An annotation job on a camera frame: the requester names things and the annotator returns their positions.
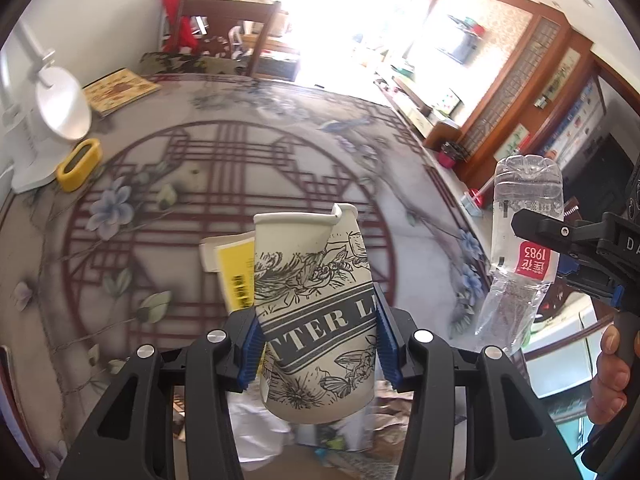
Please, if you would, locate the white plastic bag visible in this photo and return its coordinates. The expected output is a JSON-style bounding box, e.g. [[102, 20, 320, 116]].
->
[[227, 392, 296, 471]]

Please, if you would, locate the yellow brown book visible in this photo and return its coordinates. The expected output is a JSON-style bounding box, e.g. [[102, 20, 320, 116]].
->
[[81, 70, 162, 117]]

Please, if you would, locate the printed paper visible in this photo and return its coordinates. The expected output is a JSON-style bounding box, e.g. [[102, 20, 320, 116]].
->
[[372, 380, 416, 441]]

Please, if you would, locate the wall shelf with items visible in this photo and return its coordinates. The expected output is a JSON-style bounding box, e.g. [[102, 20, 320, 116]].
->
[[446, 14, 487, 36]]

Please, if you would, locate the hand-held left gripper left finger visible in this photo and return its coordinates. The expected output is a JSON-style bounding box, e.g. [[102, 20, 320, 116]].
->
[[57, 307, 264, 480]]

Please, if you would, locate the floral printed tablecloth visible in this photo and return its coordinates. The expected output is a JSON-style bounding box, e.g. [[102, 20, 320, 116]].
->
[[0, 72, 493, 480]]

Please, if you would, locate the colourful framed picture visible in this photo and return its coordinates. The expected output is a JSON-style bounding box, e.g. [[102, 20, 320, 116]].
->
[[432, 87, 463, 118]]

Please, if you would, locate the white dustpan with handle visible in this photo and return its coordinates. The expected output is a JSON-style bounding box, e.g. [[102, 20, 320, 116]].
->
[[459, 180, 496, 217]]

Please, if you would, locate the clear plastic bottle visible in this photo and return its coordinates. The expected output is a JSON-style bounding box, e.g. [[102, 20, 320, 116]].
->
[[472, 154, 565, 356]]

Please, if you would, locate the yellow plastic holder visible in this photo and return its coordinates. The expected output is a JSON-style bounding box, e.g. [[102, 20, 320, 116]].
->
[[56, 138, 103, 193]]

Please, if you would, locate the red bag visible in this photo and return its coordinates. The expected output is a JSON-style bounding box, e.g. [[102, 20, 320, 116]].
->
[[162, 0, 211, 53]]

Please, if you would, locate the white desk lamp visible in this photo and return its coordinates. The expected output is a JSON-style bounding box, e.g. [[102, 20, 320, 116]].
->
[[0, 25, 93, 193]]

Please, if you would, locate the bamboo wall picture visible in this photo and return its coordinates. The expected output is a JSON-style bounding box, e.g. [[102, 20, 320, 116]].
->
[[500, 122, 533, 161]]

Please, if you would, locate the red waste bin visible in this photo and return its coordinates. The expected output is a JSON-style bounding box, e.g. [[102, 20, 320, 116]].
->
[[437, 141, 466, 170]]

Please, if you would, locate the blue printed door curtain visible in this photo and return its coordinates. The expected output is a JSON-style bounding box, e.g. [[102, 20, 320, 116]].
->
[[542, 75, 611, 171]]

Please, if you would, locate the tall wall scroll picture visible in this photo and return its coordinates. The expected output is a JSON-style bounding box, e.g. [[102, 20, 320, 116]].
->
[[542, 47, 583, 106]]

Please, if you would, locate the floral seat cushion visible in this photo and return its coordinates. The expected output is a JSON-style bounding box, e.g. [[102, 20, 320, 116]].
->
[[137, 51, 251, 77]]

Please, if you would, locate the dark wooden chair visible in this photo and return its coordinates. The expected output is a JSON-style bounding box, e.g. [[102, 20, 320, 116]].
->
[[175, 0, 283, 78]]

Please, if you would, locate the yellow snack packet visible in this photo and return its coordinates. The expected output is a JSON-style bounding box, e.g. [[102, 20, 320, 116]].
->
[[214, 232, 258, 313]]

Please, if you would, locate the printed white paper cup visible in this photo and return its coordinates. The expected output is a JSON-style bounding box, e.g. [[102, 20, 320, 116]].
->
[[252, 202, 378, 423]]

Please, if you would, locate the wall television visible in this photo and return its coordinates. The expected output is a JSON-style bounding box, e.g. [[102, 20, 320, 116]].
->
[[440, 27, 481, 66]]

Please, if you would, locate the low television cabinet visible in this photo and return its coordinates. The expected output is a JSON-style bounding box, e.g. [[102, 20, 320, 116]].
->
[[372, 67, 461, 138]]

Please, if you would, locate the person's right hand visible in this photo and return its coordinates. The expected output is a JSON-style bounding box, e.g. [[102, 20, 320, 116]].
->
[[586, 324, 631, 427]]

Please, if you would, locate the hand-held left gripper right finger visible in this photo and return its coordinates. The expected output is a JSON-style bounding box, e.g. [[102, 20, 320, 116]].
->
[[372, 287, 581, 480]]

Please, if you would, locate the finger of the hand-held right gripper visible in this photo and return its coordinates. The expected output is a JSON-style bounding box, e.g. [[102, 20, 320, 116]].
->
[[510, 207, 610, 257], [554, 254, 626, 307]]

